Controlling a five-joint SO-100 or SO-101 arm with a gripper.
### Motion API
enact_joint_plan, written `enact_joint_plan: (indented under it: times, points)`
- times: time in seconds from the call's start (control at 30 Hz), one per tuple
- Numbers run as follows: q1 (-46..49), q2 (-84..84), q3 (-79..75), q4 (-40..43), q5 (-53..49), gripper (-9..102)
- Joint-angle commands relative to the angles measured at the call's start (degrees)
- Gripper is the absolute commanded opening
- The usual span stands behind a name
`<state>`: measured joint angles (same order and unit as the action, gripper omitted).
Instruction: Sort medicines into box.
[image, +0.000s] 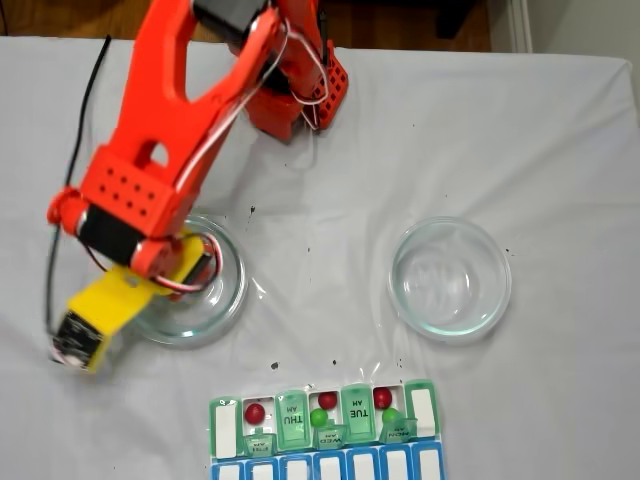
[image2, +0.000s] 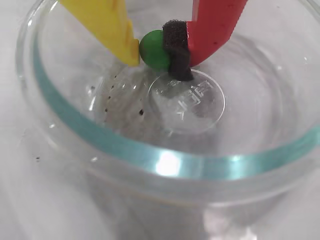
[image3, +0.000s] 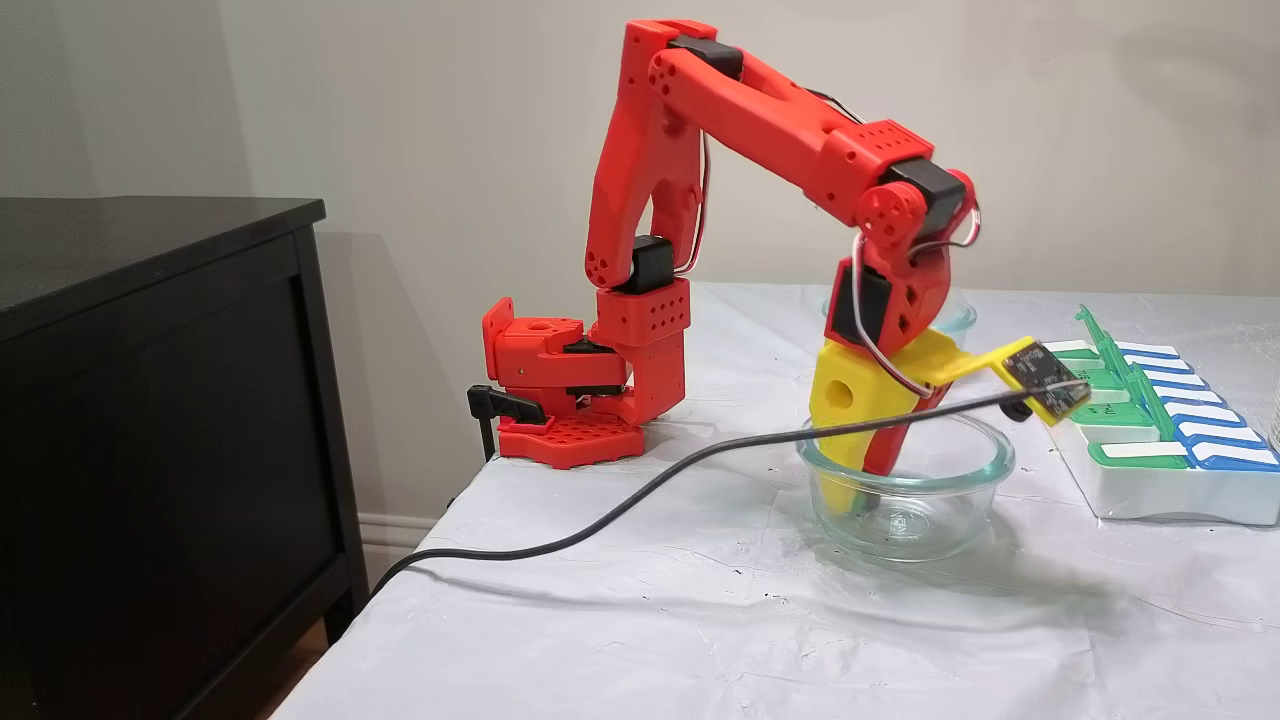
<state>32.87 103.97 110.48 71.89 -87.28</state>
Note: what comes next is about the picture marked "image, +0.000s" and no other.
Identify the green blue weekly pill organizer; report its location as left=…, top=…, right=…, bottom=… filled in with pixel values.
left=207, top=378, right=449, bottom=480

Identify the white tablecloth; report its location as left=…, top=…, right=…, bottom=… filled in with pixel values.
left=0, top=34, right=640, bottom=480

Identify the yellow camera mount with board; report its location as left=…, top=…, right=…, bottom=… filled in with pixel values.
left=48, top=263, right=167, bottom=375

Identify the white red servo wire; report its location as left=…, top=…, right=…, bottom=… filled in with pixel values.
left=149, top=230, right=225, bottom=295
left=282, top=22, right=332, bottom=132

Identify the white wall trim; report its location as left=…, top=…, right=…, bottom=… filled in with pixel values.
left=492, top=0, right=534, bottom=54

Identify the black camera cable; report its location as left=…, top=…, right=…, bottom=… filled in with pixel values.
left=43, top=33, right=114, bottom=336

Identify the glass bowl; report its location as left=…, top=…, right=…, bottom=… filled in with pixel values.
left=386, top=215, right=515, bottom=345
left=132, top=213, right=250, bottom=350

